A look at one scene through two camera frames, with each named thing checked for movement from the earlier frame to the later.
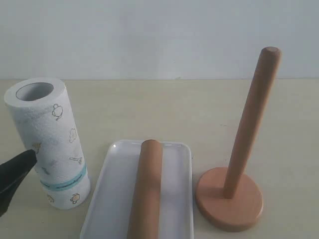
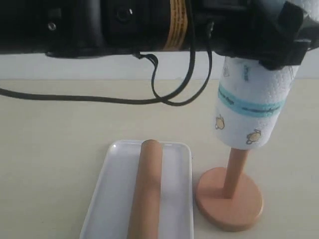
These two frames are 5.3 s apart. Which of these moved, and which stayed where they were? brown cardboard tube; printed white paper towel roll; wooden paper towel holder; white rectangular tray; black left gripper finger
Moved: printed white paper towel roll; black left gripper finger
Stayed: white rectangular tray; brown cardboard tube; wooden paper towel holder
